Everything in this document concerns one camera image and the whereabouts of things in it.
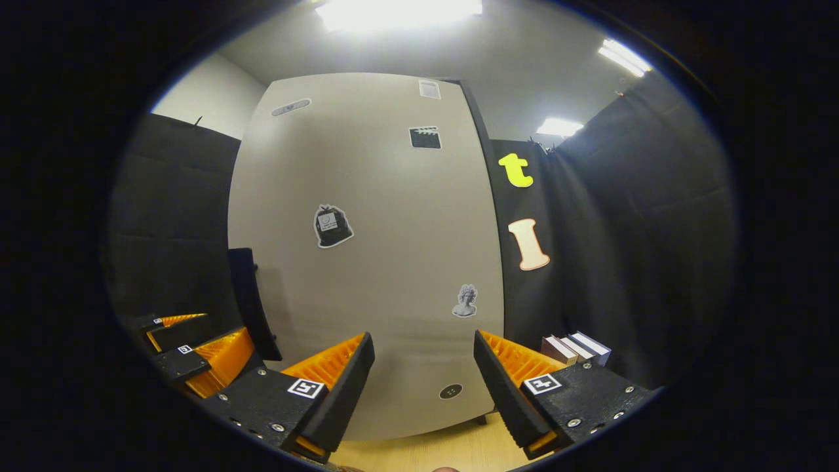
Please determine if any small ceiling light panel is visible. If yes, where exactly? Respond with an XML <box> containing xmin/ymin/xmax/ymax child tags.
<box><xmin>536</xmin><ymin>117</ymin><xmax>585</xmax><ymax>138</ymax></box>

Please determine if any white cover book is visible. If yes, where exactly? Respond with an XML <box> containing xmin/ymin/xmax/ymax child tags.
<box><xmin>560</xmin><ymin>335</ymin><xmax>596</xmax><ymax>363</ymax></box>

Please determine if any grey cover book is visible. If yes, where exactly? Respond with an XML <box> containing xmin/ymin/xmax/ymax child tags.
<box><xmin>570</xmin><ymin>330</ymin><xmax>613</xmax><ymax>367</ymax></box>

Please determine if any maroon cover book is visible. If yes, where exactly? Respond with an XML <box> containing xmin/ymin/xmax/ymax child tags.
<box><xmin>541</xmin><ymin>334</ymin><xmax>579</xmax><ymax>366</ymax></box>

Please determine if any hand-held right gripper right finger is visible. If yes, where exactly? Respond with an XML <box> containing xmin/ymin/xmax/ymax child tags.
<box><xmin>472</xmin><ymin>330</ymin><xmax>664</xmax><ymax>461</ymax></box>

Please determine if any white cabinet door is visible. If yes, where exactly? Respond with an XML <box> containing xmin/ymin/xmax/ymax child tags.
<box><xmin>227</xmin><ymin>71</ymin><xmax>506</xmax><ymax>442</ymax></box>

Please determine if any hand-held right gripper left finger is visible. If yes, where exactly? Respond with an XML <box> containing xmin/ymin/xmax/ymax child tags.
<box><xmin>199</xmin><ymin>331</ymin><xmax>377</xmax><ymax>465</ymax></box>

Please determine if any black backdrop cloth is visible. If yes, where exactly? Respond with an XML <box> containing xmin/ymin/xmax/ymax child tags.
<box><xmin>105</xmin><ymin>72</ymin><xmax>739</xmax><ymax>395</ymax></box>

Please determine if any double strip ceiling light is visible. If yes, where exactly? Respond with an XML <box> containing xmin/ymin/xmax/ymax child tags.
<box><xmin>596</xmin><ymin>37</ymin><xmax>654</xmax><ymax>79</ymax></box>

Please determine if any black door handle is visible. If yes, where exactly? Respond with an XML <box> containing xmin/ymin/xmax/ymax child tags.
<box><xmin>227</xmin><ymin>246</ymin><xmax>284</xmax><ymax>363</ymax></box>

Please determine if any large ceiling light panel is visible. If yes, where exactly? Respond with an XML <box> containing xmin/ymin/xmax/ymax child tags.
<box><xmin>313</xmin><ymin>0</ymin><xmax>484</xmax><ymax>35</ymax></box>

